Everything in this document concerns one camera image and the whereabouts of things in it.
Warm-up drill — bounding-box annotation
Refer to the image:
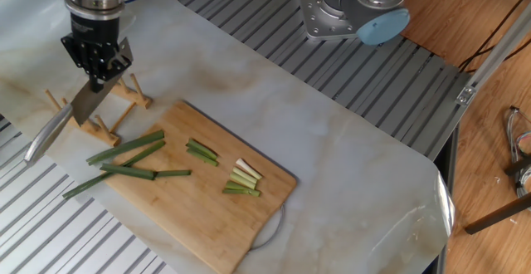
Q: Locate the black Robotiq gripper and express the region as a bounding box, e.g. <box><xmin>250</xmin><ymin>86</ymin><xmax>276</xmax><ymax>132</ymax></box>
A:
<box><xmin>61</xmin><ymin>8</ymin><xmax>135</xmax><ymax>92</ymax></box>

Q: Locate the steel kitchen knife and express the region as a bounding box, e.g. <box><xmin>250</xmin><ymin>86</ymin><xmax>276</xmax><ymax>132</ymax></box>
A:
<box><xmin>23</xmin><ymin>79</ymin><xmax>117</xmax><ymax>167</ymax></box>

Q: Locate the long green garlic leaf piece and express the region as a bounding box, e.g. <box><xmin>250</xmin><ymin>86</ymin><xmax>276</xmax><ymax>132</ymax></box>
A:
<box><xmin>86</xmin><ymin>130</ymin><xmax>165</xmax><ymax>165</ymax></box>
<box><xmin>100</xmin><ymin>164</ymin><xmax>157</xmax><ymax>181</ymax></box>
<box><xmin>185</xmin><ymin>147</ymin><xmax>218</xmax><ymax>167</ymax></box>
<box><xmin>156</xmin><ymin>169</ymin><xmax>192</xmax><ymax>179</ymax></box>

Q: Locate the green garlic stalk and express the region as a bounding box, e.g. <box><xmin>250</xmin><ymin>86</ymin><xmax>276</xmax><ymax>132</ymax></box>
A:
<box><xmin>63</xmin><ymin>140</ymin><xmax>167</xmax><ymax>198</ymax></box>

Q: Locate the short green garlic leaf piece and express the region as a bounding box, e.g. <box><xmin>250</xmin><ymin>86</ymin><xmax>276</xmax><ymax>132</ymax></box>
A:
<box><xmin>188</xmin><ymin>139</ymin><xmax>221</xmax><ymax>160</ymax></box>

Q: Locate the wooden slotted rack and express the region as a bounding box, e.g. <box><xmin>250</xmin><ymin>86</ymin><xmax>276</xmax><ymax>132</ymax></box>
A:
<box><xmin>44</xmin><ymin>73</ymin><xmax>154</xmax><ymax>148</ymax></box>

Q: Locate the bamboo cutting board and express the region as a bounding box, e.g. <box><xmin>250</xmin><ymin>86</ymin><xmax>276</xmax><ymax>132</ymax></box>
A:
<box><xmin>93</xmin><ymin>100</ymin><xmax>298</xmax><ymax>273</ymax></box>

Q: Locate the white marble pattern mat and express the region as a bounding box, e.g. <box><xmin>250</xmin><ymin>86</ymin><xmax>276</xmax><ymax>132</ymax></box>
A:
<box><xmin>0</xmin><ymin>0</ymin><xmax>455</xmax><ymax>274</ymax></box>

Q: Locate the black bar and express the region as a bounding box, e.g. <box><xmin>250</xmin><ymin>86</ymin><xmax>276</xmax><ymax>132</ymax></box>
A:
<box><xmin>464</xmin><ymin>196</ymin><xmax>531</xmax><ymax>236</ymax></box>

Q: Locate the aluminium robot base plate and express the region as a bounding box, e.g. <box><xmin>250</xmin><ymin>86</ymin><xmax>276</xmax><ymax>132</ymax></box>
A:
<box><xmin>300</xmin><ymin>0</ymin><xmax>366</xmax><ymax>42</ymax></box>

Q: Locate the metal wire board loop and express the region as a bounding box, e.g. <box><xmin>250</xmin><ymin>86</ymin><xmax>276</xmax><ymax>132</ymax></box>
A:
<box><xmin>249</xmin><ymin>206</ymin><xmax>288</xmax><ymax>250</ymax></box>

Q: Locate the black floor cable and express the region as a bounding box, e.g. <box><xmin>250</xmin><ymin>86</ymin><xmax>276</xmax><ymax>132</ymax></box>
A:
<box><xmin>459</xmin><ymin>7</ymin><xmax>531</xmax><ymax>72</ymax></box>

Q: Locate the aluminium frame post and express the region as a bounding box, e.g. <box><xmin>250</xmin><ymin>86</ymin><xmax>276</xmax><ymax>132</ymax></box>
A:
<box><xmin>455</xmin><ymin>23</ymin><xmax>531</xmax><ymax>105</ymax></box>

